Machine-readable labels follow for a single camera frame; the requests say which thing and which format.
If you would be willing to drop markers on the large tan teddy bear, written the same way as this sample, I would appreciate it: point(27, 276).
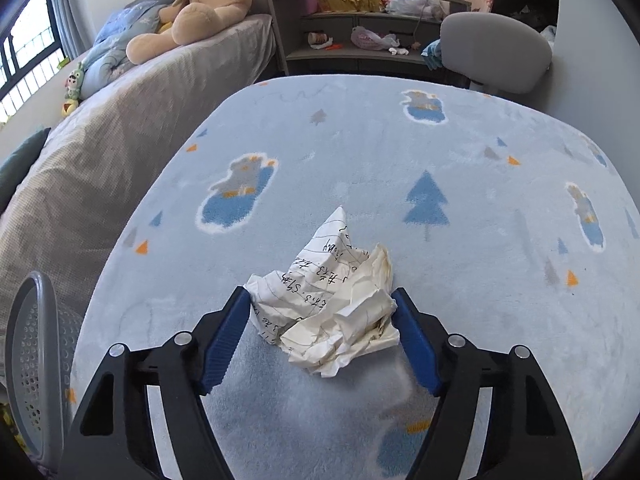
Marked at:
point(186, 22)

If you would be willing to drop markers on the light blue patterned blanket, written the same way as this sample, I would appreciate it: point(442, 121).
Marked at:
point(508, 225)

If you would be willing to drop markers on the grey desk shelf unit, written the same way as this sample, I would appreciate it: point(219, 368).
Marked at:
point(319, 43)

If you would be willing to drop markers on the bed with grey checked cover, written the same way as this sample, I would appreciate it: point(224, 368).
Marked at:
point(68, 211)

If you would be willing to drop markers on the small green doll toy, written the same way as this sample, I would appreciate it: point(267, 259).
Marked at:
point(73, 85)

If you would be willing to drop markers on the pink plastic bag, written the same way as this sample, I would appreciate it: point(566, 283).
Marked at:
point(365, 39)

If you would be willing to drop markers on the grey perforated trash bin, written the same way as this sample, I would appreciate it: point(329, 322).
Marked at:
point(40, 344)

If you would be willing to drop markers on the white paper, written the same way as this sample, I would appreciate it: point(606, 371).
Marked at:
point(333, 304)

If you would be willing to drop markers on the grey curtain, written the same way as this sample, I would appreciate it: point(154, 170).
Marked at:
point(72, 27)

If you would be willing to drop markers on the blue folded quilt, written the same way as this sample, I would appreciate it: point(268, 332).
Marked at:
point(107, 59)

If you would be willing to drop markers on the grey office chair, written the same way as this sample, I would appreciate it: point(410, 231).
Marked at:
point(494, 50)

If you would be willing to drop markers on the dark green pillow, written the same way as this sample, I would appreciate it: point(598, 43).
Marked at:
point(16, 167)

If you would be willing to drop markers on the window with black frame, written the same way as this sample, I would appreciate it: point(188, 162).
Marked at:
point(31, 55)

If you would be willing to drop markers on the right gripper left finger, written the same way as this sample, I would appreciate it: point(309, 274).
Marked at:
point(112, 436)

